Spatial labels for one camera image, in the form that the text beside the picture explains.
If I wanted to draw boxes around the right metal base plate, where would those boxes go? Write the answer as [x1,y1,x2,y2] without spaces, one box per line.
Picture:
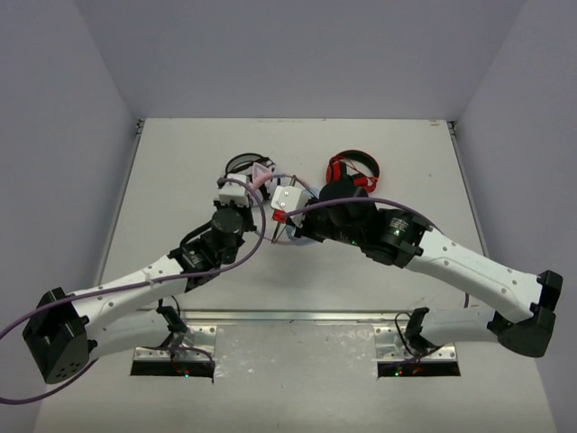
[373,323,457,363]

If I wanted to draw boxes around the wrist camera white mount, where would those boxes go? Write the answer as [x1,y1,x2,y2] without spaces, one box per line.
[217,173,252,207]
[270,186,312,224]

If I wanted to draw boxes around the white black headphones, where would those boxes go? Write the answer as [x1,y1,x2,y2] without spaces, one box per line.
[224,152,276,180]

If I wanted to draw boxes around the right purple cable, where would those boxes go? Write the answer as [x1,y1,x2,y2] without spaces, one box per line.
[288,196,472,310]

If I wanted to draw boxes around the aluminium front table rail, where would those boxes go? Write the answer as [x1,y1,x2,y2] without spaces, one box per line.
[182,309,408,323]

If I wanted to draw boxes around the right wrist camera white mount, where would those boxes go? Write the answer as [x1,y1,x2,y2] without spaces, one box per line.
[270,186,312,224]

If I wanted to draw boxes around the pink blue cat-ear headphones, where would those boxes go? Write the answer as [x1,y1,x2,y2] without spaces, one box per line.
[249,162,319,246]

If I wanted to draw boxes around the red black headphones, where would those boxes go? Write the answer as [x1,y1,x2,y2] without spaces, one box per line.
[325,150,380,193]

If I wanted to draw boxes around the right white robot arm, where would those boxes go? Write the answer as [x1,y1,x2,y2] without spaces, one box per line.
[284,180,563,358]

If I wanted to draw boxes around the metal base plate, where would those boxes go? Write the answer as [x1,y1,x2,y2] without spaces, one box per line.
[133,323,217,362]
[373,323,457,363]

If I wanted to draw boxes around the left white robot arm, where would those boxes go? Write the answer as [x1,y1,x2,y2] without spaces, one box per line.
[23,203,256,385]

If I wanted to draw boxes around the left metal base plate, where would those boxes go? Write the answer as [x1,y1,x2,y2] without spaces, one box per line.
[133,323,217,362]

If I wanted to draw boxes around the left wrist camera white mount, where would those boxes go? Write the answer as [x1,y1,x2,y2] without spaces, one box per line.
[217,173,252,207]

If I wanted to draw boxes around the black headphone audio cable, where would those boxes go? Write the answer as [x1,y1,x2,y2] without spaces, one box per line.
[269,173,316,245]

